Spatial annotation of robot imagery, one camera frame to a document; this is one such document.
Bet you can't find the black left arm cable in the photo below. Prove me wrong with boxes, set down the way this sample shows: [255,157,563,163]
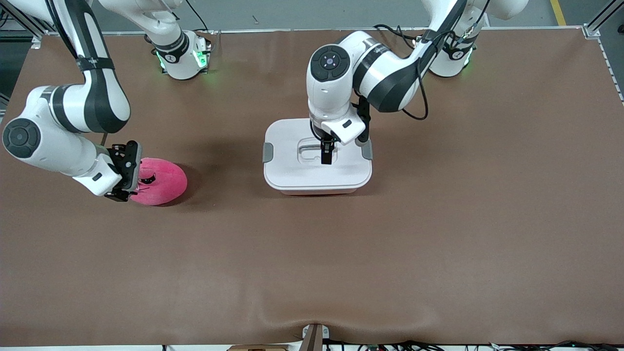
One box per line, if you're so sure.
[402,24,468,121]

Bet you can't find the silver table edge rail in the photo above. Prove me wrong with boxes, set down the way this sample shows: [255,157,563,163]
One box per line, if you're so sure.
[105,25,585,37]

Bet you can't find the pink plush toy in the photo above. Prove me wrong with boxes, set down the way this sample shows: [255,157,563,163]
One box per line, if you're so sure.
[128,157,188,206]

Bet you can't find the storage box base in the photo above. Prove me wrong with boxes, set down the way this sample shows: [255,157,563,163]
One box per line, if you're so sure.
[280,188,359,196]

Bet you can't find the aluminium frame post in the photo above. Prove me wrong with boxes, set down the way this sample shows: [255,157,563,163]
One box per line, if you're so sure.
[0,0,54,49]
[583,0,624,40]

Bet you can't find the metal mount bracket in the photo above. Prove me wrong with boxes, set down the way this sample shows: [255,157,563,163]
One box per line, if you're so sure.
[301,323,330,351]

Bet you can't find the grey lid handle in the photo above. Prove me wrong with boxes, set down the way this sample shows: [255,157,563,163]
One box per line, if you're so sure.
[298,138,338,159]

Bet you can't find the black base cable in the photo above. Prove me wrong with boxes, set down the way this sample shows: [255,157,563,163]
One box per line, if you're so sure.
[184,0,211,32]
[373,23,416,49]

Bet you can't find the white storage box lid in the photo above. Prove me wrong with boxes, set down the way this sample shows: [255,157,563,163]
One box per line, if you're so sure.
[263,117,373,191]

